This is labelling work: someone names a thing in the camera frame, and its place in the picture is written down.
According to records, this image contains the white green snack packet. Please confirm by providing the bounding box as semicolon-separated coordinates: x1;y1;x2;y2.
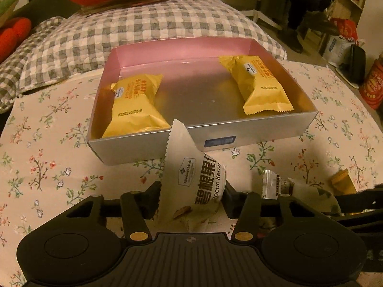
288;179;342;216

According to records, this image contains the floral tablecloth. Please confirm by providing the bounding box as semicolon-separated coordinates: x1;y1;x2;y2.
0;57;383;287

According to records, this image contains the small yellow snack packet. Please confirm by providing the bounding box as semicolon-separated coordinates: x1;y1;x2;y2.
330;169;357;195

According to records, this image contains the silver box pink interior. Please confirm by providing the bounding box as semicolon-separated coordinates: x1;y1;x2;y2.
85;37;318;166

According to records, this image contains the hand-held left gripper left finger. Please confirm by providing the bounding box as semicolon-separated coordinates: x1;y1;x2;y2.
64;181;162;243

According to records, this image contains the green plush cushion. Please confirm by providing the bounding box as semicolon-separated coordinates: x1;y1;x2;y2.
0;0;23;29

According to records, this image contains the grey checkered pillow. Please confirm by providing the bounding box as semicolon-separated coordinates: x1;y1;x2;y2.
0;0;288;114

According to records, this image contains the black bag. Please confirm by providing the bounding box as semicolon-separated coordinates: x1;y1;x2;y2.
344;44;367;88

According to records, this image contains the white chair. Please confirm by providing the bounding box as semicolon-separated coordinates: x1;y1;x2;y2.
235;0;289;32

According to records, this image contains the white plastic bag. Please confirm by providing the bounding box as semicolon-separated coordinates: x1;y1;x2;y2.
324;34;356;67

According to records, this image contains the clear snack wrapper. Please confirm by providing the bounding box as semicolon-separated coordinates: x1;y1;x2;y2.
261;170;290;200

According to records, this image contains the white nut snack packet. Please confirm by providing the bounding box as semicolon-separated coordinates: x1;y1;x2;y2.
154;119;229;234

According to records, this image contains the white shelf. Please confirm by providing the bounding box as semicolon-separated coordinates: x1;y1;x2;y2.
326;0;373;41

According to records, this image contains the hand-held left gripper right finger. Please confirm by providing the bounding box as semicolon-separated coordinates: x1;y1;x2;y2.
224;182;322;243

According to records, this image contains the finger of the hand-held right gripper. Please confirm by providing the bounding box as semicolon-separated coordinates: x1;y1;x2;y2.
339;212;383;226
333;190;383;209

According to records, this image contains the red bag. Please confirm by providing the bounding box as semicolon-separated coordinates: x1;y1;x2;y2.
358;59;383;112
333;17;359;37

